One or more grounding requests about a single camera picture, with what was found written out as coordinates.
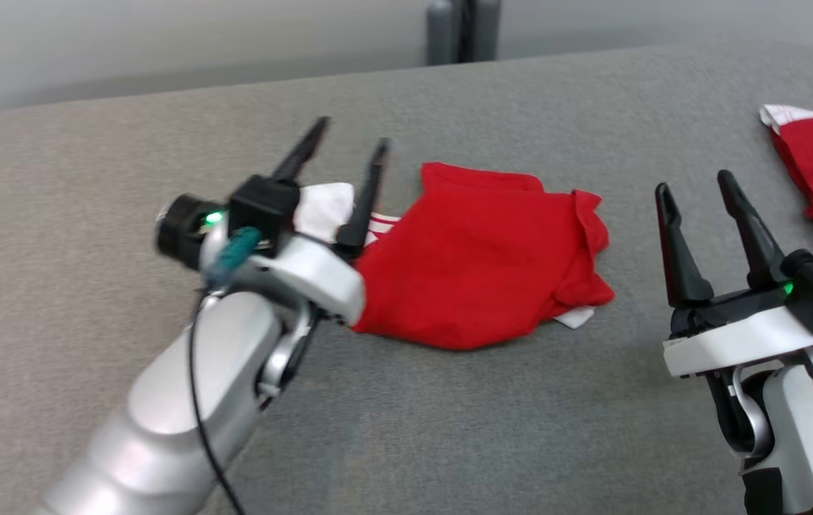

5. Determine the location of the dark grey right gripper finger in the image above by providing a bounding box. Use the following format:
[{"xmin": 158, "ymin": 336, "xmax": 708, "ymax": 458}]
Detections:
[
  {"xmin": 655, "ymin": 182, "xmax": 714, "ymax": 308},
  {"xmin": 717, "ymin": 170, "xmax": 789, "ymax": 290}
]

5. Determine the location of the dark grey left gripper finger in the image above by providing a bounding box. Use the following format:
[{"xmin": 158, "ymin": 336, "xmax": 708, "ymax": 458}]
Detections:
[
  {"xmin": 335, "ymin": 138, "xmax": 390, "ymax": 260},
  {"xmin": 270, "ymin": 117, "xmax": 332, "ymax": 183}
]

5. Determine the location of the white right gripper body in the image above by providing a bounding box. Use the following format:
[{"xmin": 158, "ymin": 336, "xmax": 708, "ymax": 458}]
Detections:
[{"xmin": 662, "ymin": 286, "xmax": 813, "ymax": 378}]

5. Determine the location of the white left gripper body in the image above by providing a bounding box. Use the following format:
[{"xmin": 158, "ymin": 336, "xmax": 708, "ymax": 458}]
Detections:
[{"xmin": 249, "ymin": 236, "xmax": 366, "ymax": 326}]

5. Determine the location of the black cable with teal plug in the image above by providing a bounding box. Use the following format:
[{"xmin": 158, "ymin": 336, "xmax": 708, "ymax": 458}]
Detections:
[{"xmin": 187, "ymin": 227, "xmax": 264, "ymax": 515}]

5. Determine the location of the silver metal post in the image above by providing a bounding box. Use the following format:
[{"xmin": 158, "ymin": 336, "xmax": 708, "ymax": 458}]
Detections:
[{"xmin": 426, "ymin": 0, "xmax": 501, "ymax": 67}]

